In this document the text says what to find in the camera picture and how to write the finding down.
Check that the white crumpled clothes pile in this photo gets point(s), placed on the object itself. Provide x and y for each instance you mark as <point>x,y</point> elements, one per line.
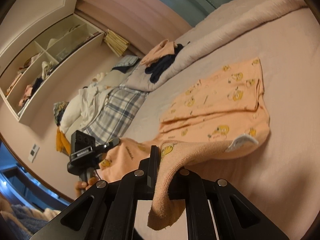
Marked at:
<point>87,104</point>

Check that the white wall switch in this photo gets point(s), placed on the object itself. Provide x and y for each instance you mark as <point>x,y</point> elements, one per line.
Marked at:
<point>33,152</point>

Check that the striped folded cloth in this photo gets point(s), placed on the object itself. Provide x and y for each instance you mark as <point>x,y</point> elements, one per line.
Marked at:
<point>127,62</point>

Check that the grey bed sheet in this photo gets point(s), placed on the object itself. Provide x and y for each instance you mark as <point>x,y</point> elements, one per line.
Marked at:
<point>281,178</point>

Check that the grey quilted duvet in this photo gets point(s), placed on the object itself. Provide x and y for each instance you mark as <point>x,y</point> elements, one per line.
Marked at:
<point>219,28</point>

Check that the beige curtain tassel fabric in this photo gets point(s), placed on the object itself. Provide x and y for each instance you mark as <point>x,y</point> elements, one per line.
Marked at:
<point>116,43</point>

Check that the person's left hand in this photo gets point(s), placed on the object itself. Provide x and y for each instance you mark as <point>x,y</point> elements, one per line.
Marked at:
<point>81,186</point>

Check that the orange cartoon print shirt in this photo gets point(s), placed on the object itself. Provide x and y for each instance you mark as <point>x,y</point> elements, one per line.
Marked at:
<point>220,117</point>

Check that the folded orange garment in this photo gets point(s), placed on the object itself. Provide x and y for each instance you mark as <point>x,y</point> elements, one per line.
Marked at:
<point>162,49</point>

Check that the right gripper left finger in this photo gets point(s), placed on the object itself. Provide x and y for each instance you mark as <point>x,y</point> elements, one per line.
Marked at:
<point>106,210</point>

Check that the plaid pillow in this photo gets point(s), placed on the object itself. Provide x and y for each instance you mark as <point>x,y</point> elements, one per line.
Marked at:
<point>117,115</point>

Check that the blue and pink curtain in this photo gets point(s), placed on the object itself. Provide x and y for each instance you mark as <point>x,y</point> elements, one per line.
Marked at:
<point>145,23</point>

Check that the yellow garment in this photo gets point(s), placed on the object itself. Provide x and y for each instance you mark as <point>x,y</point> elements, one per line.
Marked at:
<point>62,144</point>

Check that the white wall shelf unit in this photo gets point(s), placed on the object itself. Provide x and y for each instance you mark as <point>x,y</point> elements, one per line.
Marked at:
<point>33,73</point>

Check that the dark navy garment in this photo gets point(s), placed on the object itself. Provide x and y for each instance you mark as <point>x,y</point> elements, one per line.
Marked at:
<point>157,68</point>

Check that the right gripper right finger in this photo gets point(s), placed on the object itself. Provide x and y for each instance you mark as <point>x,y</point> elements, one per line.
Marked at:
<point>217,210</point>

